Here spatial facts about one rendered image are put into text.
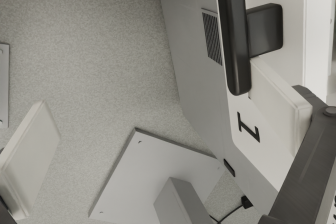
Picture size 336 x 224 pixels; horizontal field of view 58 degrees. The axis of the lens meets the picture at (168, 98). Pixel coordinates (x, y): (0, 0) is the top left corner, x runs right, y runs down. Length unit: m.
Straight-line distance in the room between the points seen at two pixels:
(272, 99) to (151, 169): 1.18
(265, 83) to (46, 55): 0.98
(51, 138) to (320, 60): 0.17
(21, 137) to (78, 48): 0.94
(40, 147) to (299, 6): 0.16
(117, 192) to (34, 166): 1.20
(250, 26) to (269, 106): 0.05
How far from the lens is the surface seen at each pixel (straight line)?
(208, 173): 1.45
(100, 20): 1.08
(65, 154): 1.27
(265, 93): 0.18
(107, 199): 1.38
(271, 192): 0.68
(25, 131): 0.18
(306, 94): 0.17
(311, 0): 0.18
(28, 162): 0.17
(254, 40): 0.19
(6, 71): 1.12
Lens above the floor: 1.06
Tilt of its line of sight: 61 degrees down
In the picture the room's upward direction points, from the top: 143 degrees clockwise
